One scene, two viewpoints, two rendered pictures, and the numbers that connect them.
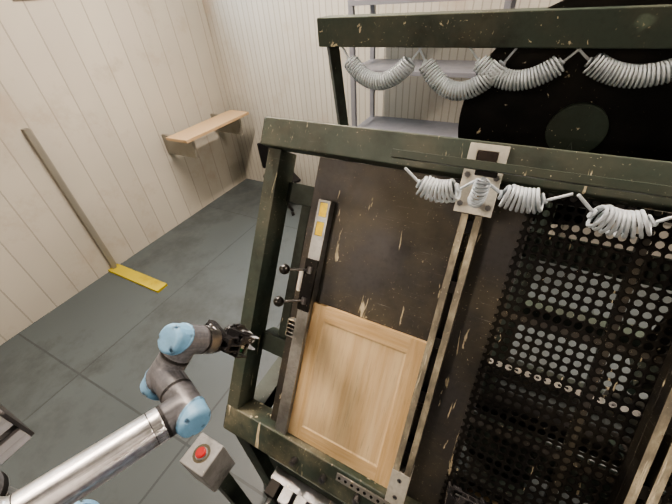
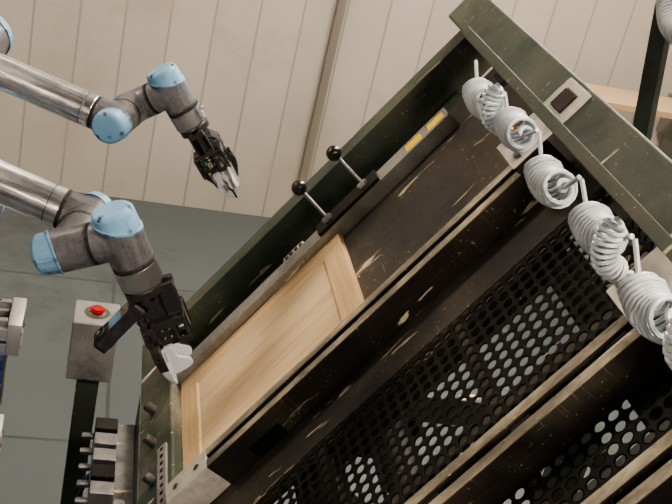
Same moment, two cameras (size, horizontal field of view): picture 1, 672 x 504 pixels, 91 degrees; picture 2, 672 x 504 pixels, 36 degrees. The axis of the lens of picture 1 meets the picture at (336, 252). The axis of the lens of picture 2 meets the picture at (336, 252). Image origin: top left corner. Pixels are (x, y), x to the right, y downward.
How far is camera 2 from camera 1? 1.71 m
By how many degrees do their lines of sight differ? 40
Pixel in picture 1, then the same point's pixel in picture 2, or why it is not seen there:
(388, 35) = not seen: outside the picture
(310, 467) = (154, 427)
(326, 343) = (302, 289)
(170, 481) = (47, 453)
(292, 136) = (473, 17)
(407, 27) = not seen: outside the picture
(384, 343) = (340, 310)
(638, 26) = not seen: outside the picture
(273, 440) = (160, 379)
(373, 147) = (511, 54)
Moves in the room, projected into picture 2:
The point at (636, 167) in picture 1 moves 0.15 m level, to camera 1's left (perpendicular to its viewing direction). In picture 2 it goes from (648, 158) to (575, 122)
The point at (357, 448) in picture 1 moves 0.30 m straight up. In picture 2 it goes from (209, 434) to (232, 320)
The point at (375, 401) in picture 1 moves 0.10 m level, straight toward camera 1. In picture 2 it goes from (272, 380) to (231, 385)
